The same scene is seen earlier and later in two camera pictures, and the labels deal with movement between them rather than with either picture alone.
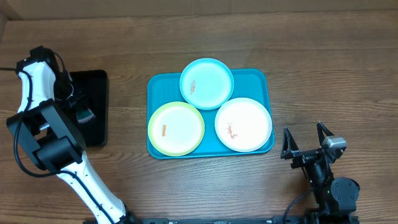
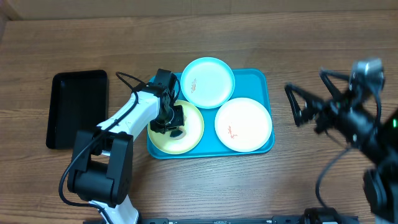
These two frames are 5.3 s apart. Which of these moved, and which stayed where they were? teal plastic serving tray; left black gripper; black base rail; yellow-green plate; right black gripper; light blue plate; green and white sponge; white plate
Moved: green and white sponge; right black gripper; left black gripper
Stayed: yellow-green plate; white plate; black base rail; teal plastic serving tray; light blue plate
